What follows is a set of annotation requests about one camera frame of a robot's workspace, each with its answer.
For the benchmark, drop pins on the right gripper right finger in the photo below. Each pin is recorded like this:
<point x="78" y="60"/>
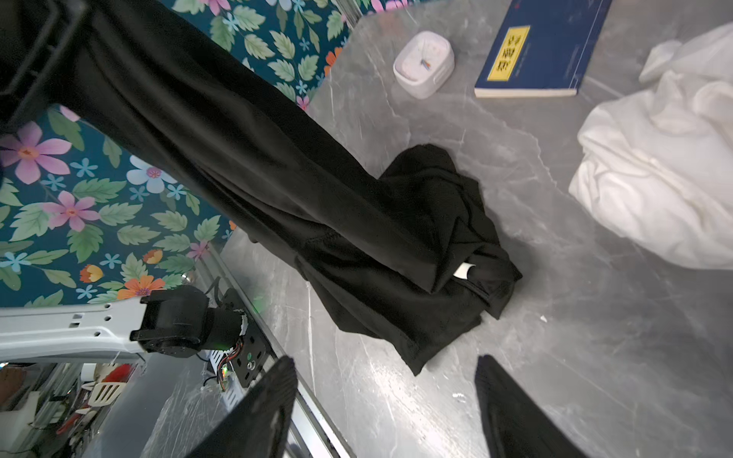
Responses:
<point x="513" y="424"/>

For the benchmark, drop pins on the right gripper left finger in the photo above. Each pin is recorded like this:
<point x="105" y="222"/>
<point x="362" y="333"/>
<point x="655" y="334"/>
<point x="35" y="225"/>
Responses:
<point x="259" y="425"/>

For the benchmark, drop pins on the black cloth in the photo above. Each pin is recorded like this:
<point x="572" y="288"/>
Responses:
<point x="409" y="257"/>

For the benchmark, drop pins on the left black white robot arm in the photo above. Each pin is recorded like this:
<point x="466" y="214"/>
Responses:
<point x="177" y="323"/>

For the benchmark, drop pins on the white cloth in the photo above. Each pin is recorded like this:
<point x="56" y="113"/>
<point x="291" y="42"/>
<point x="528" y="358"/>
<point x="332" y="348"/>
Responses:
<point x="657" y="165"/>

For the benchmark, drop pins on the white square container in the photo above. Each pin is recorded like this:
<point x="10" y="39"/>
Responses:
<point x="424" y="64"/>

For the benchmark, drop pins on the dark blue book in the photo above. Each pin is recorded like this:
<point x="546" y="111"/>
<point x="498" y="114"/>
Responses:
<point x="542" y="49"/>

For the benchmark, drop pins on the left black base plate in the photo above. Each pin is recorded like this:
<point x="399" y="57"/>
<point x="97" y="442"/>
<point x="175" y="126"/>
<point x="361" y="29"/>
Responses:
<point x="247" y="358"/>

